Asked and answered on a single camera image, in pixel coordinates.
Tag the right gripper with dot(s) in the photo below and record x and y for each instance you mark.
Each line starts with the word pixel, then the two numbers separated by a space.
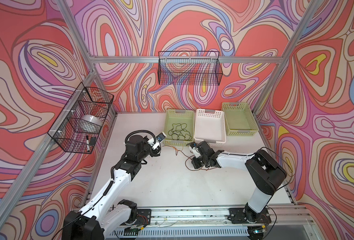
pixel 195 162

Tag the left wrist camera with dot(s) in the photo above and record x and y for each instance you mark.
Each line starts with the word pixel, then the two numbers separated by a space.
pixel 159 139

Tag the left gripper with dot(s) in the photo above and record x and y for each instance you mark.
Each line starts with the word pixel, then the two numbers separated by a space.
pixel 154 152

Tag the black wire basket wall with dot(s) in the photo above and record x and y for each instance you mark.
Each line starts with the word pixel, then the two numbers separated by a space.
pixel 189 68
pixel 70 132

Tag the left green plastic basket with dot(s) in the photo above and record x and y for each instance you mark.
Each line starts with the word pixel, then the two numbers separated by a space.
pixel 179 127

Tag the white plastic basket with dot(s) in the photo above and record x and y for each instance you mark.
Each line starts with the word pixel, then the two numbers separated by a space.
pixel 210 127

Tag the black wire basket left wall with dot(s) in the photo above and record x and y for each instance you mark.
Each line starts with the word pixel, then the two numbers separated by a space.
pixel 70 132

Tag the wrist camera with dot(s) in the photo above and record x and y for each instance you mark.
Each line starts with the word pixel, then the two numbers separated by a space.
pixel 159 139
pixel 194 150

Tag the black wire basket back wall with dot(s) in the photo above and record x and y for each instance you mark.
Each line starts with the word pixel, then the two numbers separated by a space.
pixel 189 68

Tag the white bowl in wire basket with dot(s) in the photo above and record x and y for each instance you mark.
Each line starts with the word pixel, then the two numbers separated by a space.
pixel 92 120

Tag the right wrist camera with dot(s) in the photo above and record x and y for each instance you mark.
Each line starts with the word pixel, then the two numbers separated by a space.
pixel 194 150

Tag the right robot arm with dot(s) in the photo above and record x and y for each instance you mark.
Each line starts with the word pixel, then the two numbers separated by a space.
pixel 265 171

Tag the green plastic basket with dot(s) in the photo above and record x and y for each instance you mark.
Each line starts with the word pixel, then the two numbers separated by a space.
pixel 239 119
pixel 179 127

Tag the right green plastic basket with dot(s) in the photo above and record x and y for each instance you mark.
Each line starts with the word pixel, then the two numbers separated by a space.
pixel 239 119

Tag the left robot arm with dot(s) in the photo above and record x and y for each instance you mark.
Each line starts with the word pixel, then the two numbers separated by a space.
pixel 100 217

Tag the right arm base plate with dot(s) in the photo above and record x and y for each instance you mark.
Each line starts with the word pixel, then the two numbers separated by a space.
pixel 242 216

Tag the black marker in wire basket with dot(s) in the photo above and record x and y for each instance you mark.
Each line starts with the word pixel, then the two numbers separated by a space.
pixel 88 144

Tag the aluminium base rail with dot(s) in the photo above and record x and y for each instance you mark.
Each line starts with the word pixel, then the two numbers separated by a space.
pixel 164 217

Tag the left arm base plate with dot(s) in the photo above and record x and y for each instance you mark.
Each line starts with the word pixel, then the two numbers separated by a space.
pixel 140 218

